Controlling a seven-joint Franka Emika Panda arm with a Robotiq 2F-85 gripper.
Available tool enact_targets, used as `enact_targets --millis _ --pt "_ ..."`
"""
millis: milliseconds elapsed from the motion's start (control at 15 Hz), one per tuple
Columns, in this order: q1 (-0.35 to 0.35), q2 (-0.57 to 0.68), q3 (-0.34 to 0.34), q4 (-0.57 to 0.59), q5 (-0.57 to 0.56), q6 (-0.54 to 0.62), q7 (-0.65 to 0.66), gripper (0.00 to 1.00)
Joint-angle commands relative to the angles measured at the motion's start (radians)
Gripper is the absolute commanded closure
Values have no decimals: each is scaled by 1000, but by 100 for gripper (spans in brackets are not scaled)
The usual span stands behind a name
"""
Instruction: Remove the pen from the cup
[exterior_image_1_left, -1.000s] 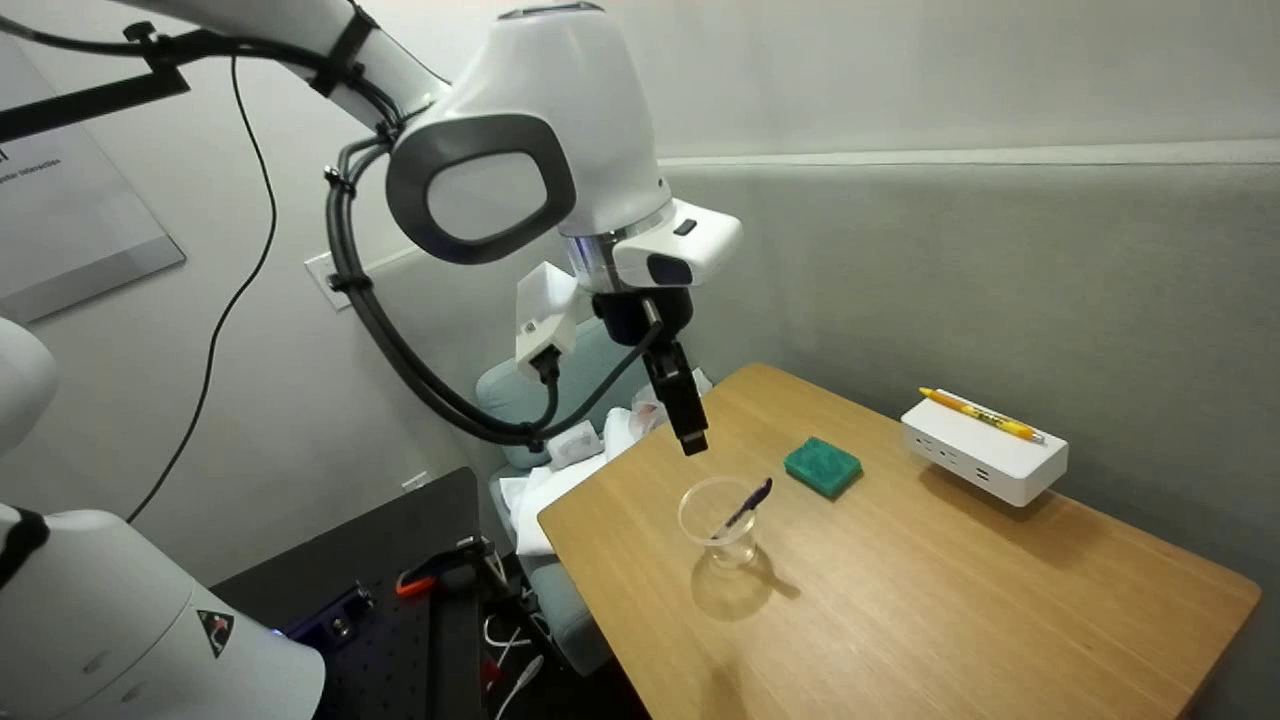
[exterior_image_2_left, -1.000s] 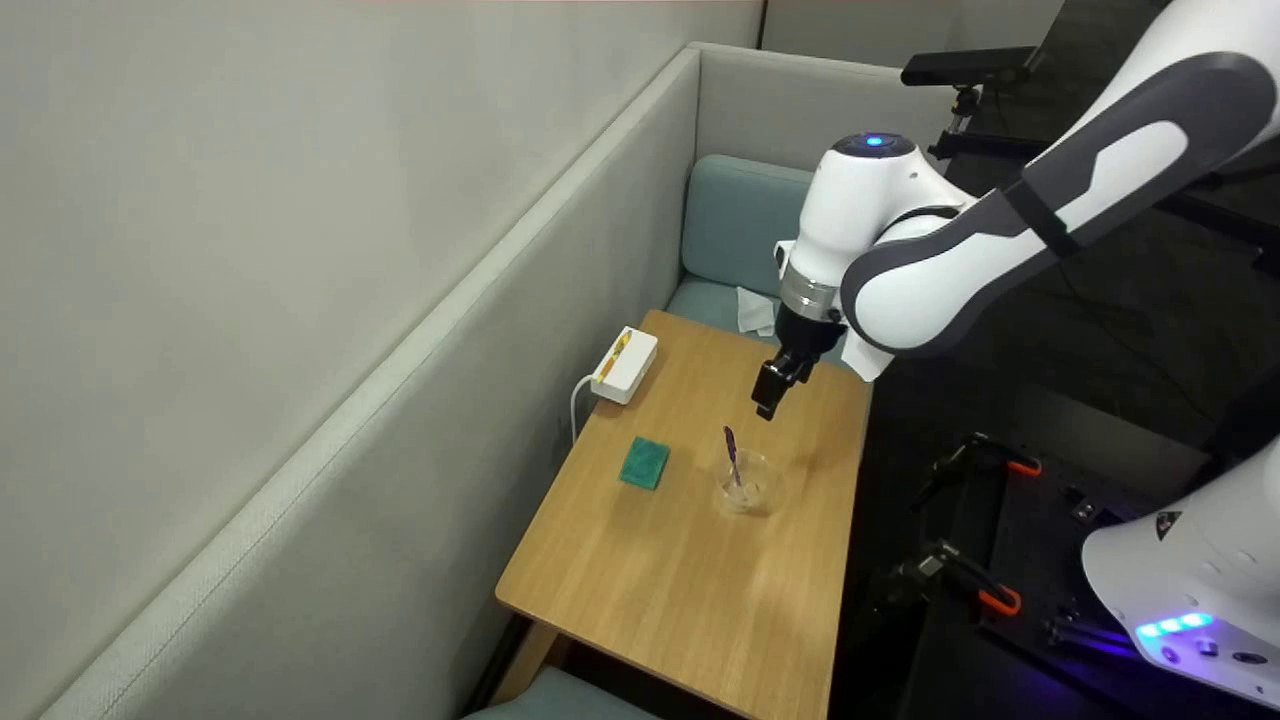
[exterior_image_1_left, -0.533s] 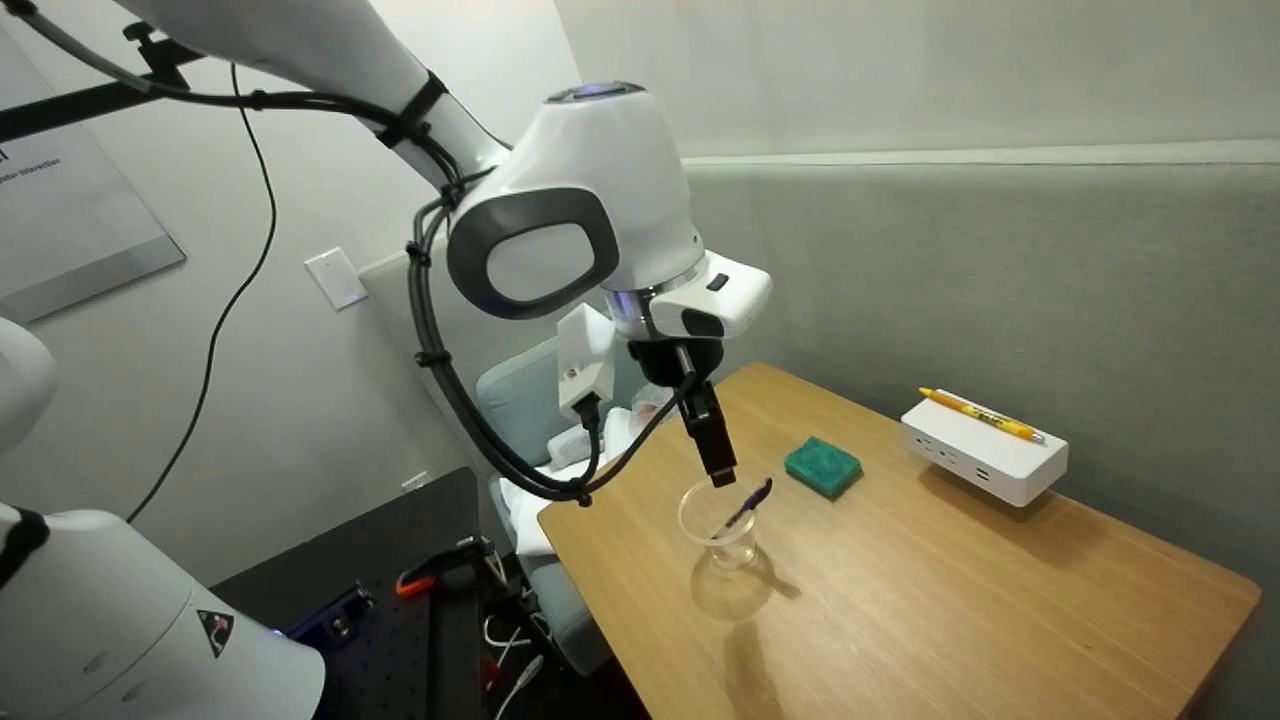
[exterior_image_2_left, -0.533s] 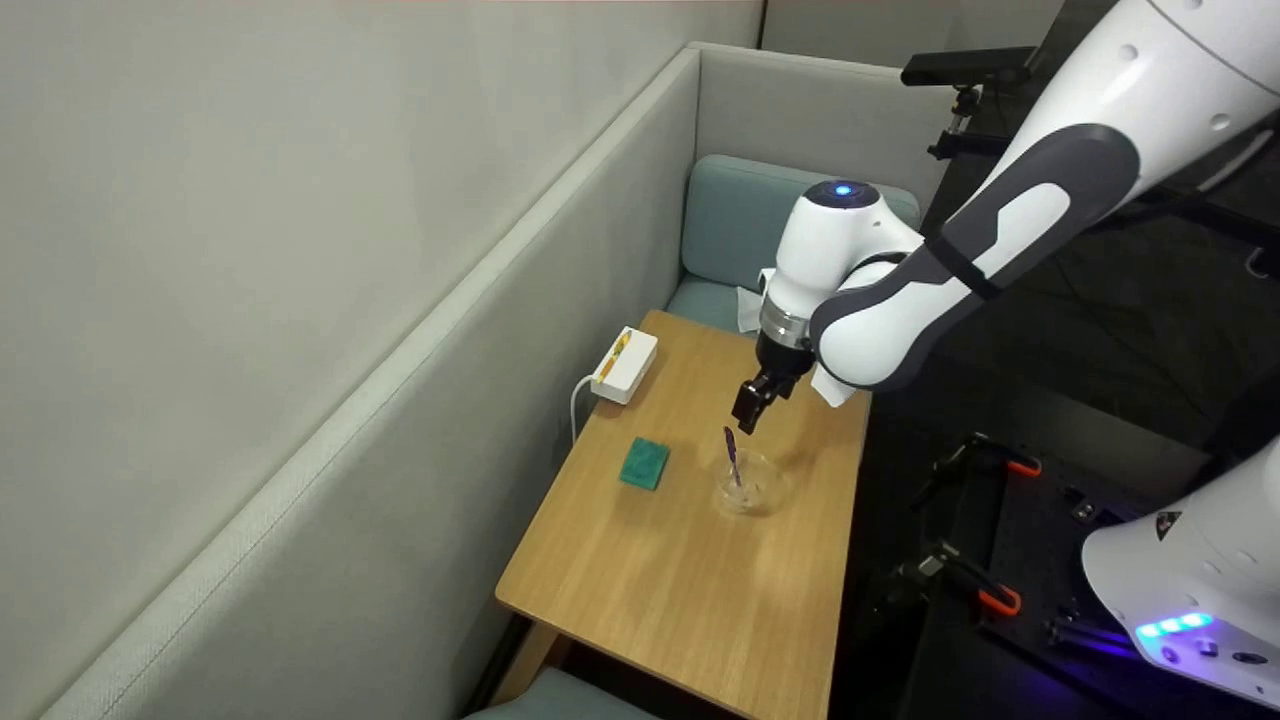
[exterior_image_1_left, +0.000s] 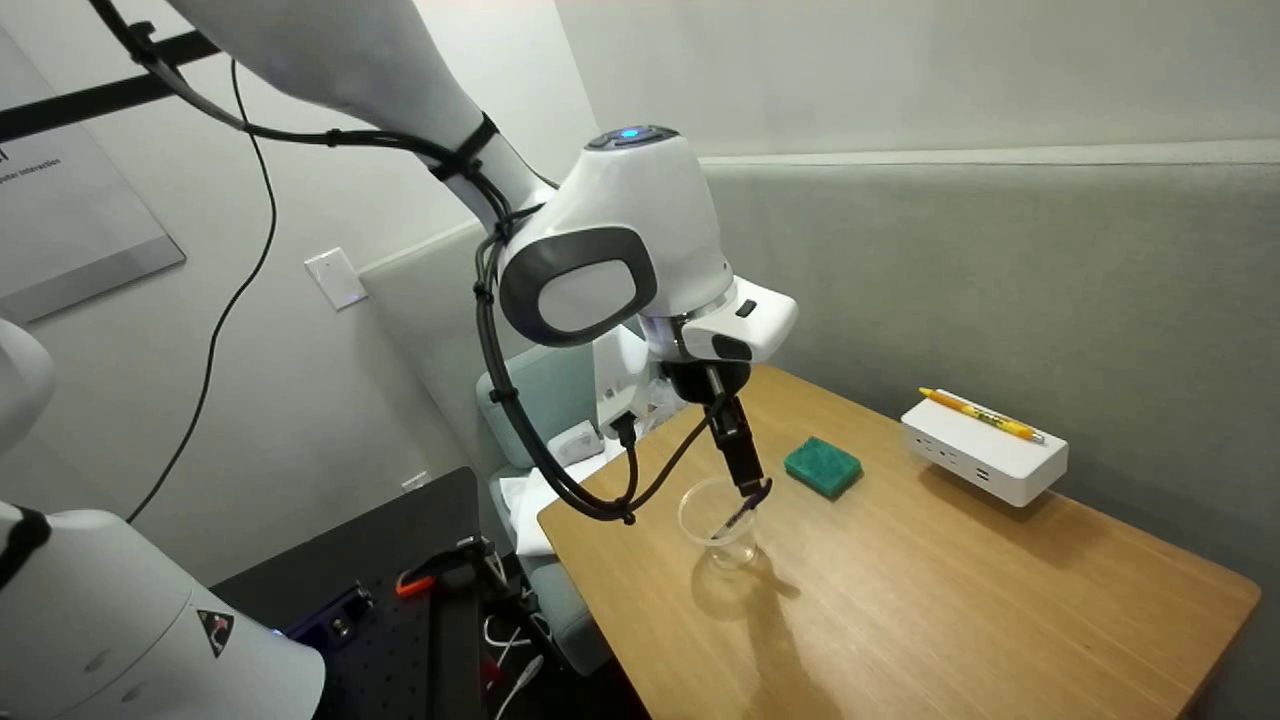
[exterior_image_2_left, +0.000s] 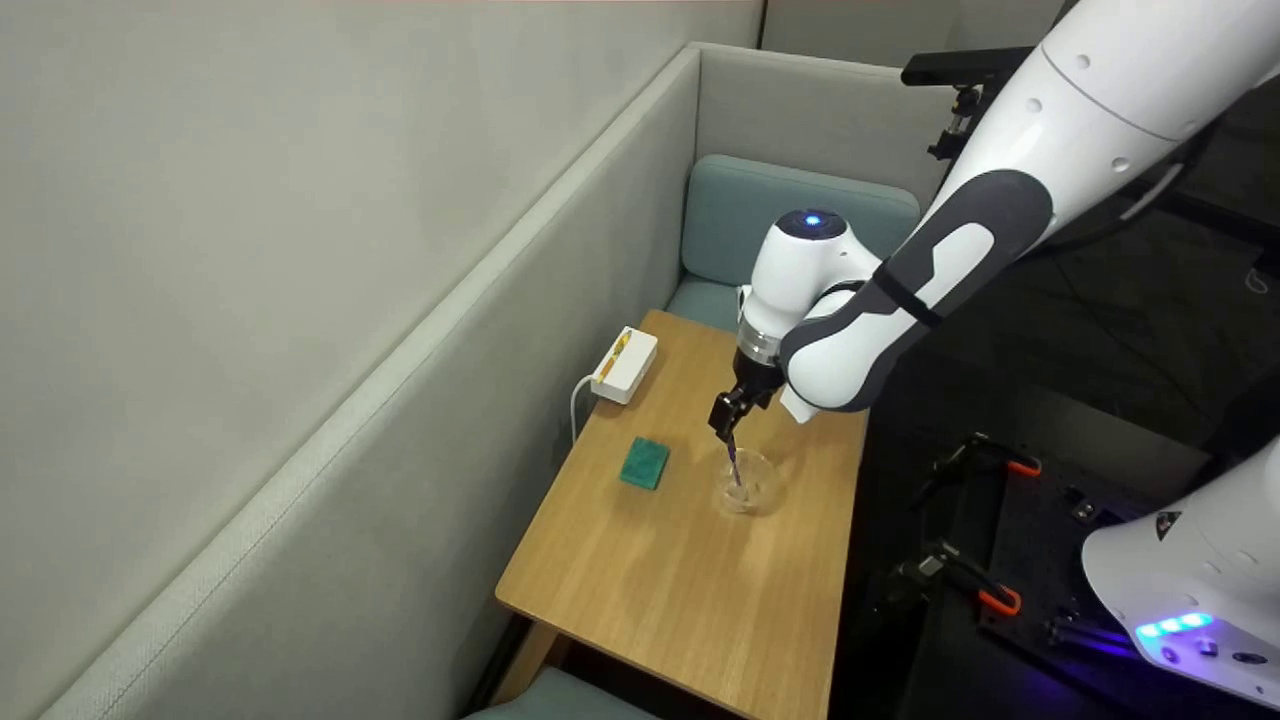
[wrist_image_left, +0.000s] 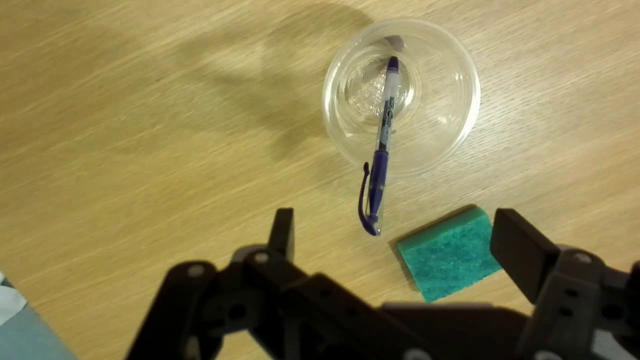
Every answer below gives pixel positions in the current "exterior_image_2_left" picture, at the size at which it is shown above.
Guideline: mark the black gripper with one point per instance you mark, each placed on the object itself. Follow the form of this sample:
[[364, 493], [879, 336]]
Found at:
[[759, 379]]

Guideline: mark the dark blue pen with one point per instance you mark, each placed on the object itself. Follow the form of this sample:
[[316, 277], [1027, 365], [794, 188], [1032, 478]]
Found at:
[[733, 469]]

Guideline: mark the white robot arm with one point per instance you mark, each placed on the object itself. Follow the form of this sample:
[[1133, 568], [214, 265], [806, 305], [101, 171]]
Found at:
[[1067, 123]]

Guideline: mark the green sponge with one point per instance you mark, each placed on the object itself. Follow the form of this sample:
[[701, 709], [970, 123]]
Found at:
[[647, 464]]

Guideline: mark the white power strip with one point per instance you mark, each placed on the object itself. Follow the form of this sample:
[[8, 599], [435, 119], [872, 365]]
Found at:
[[624, 365]]

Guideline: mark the teal upholstered bench seat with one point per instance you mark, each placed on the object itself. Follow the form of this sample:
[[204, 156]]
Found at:
[[800, 215], [562, 702]]

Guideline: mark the black bar clamp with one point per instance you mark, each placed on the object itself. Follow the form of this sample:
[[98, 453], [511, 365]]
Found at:
[[970, 578], [981, 461]]

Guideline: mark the wooden table leg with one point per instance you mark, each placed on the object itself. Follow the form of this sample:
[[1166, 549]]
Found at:
[[522, 666]]

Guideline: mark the black camera stand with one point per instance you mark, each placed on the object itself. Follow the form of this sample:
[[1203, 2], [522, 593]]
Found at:
[[962, 83]]

